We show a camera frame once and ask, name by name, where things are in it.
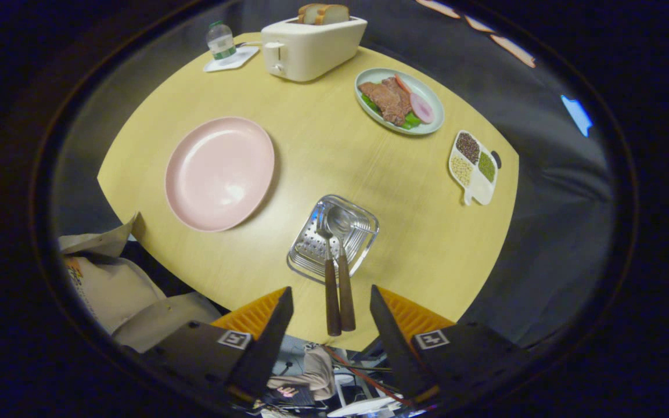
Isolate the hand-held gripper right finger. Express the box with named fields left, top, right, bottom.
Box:
left=369, top=284, right=530, bottom=407

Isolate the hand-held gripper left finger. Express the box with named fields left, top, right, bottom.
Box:
left=137, top=286, right=294, bottom=407

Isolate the wooden-handled metal spoon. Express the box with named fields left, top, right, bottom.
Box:
left=326, top=206, right=357, bottom=332

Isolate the wooden-handled metal fork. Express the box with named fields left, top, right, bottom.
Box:
left=316, top=203, right=342, bottom=337

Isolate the pink round plate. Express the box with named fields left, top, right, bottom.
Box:
left=165, top=117, right=275, bottom=233

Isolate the white divided seasoning dish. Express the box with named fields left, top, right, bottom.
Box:
left=448, top=130, right=498, bottom=207

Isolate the black backdrop cloth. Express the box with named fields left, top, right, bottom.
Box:
left=53, top=0, right=614, bottom=349

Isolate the cooked meat with vegetables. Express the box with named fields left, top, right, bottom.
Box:
left=359, top=74, right=435, bottom=129

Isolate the pale green oval plate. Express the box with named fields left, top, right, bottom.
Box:
left=355, top=68, right=445, bottom=136

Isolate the white square coaster tray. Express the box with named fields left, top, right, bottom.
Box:
left=203, top=46, right=260, bottom=73

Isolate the cream white toaster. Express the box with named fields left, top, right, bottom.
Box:
left=261, top=16, right=368, bottom=82

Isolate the clear plastic water bottle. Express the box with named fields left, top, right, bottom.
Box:
left=206, top=21, right=238, bottom=62

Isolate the metal wire cutlery rack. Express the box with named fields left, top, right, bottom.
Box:
left=286, top=194, right=380, bottom=285

